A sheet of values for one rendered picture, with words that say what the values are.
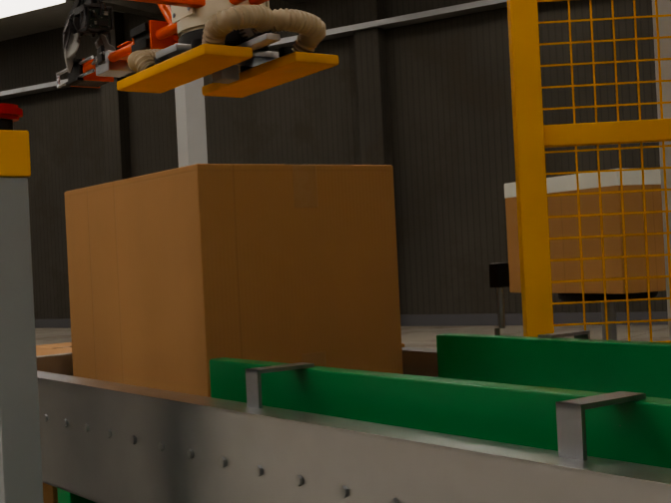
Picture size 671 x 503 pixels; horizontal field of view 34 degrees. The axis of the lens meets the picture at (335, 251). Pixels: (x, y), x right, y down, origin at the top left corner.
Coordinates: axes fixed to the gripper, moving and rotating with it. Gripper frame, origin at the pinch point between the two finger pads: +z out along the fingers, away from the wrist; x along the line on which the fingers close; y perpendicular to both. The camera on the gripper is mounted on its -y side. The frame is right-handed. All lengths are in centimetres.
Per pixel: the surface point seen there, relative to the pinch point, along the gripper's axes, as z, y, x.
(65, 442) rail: 76, 59, -33
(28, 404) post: 66, 80, -47
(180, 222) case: 39, 77, -18
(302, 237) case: 42, 84, 1
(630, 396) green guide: 60, 173, -23
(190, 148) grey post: -15, -287, 181
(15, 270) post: 46, 80, -48
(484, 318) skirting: 119, -577, 665
